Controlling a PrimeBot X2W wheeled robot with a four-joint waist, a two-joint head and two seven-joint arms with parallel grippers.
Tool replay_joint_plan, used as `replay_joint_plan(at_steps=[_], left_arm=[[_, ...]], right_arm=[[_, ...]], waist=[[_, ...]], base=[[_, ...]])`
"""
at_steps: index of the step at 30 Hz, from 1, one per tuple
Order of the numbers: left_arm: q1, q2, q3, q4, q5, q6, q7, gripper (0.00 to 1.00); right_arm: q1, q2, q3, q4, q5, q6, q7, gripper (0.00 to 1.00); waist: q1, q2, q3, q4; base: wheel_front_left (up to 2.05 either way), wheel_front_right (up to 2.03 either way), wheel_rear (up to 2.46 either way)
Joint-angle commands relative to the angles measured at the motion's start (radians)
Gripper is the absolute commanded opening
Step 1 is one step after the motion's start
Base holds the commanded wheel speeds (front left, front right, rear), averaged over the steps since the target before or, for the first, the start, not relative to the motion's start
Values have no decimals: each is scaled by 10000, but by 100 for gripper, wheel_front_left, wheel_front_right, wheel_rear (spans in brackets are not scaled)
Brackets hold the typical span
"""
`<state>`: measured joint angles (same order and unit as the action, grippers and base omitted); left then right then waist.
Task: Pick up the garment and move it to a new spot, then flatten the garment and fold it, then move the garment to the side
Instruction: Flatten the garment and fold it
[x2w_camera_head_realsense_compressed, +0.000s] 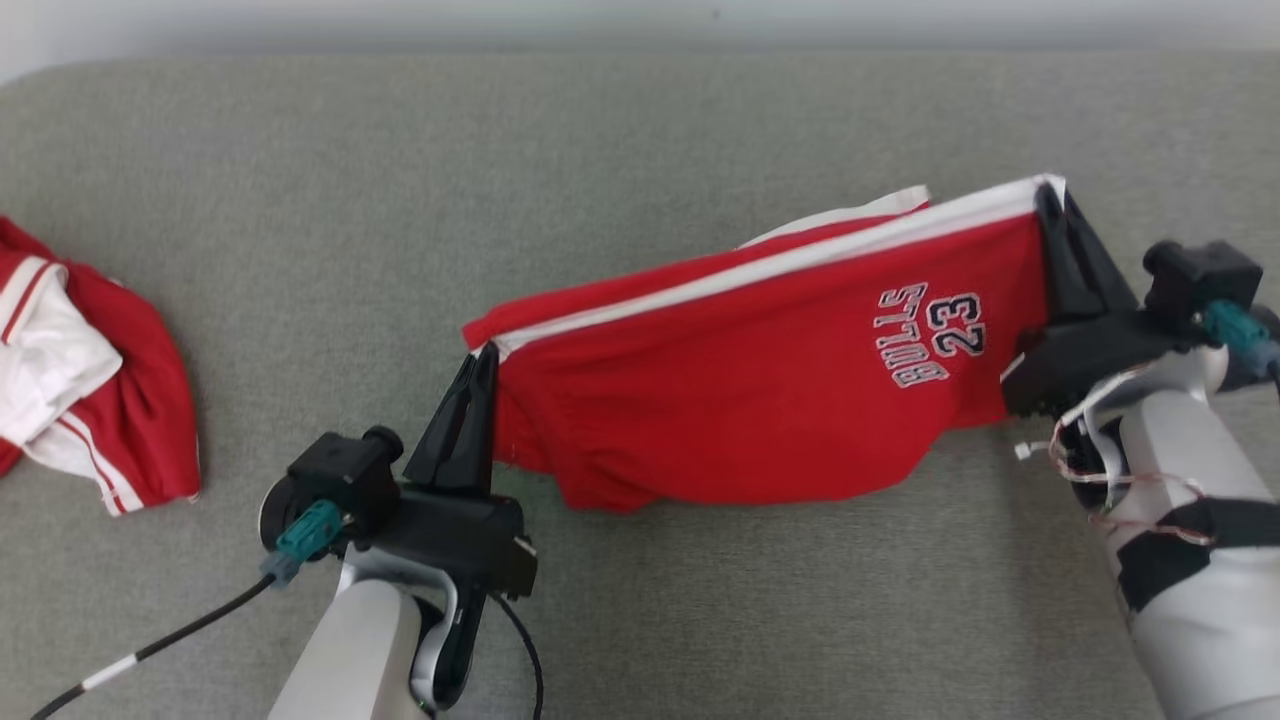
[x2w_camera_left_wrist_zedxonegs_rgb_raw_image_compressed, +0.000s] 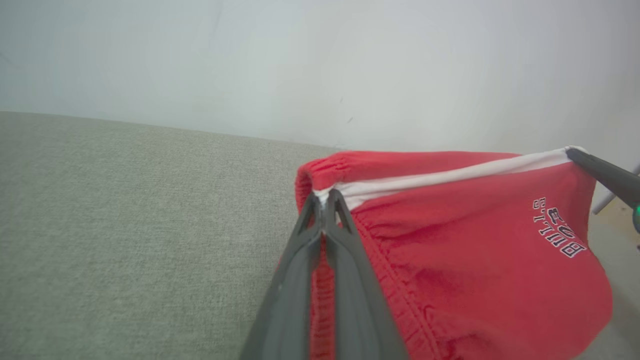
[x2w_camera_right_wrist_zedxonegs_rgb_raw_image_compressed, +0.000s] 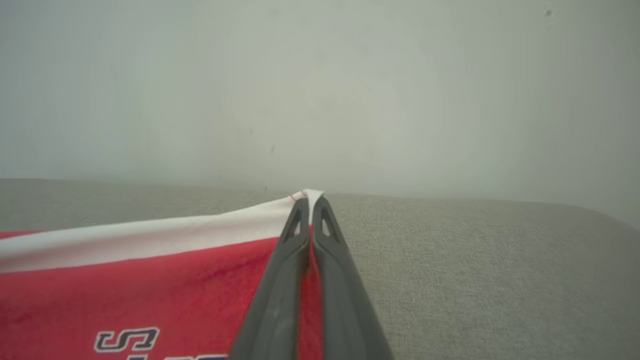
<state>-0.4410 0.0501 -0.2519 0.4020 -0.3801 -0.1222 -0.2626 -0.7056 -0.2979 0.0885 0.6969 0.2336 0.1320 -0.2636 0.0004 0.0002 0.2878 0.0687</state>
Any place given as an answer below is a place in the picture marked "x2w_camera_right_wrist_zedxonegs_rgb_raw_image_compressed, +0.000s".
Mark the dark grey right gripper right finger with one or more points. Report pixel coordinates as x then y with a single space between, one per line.
342 305

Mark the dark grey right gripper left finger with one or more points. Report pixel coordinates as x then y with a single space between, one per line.
277 300

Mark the red and white basketball jersey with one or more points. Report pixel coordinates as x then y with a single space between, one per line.
150 280

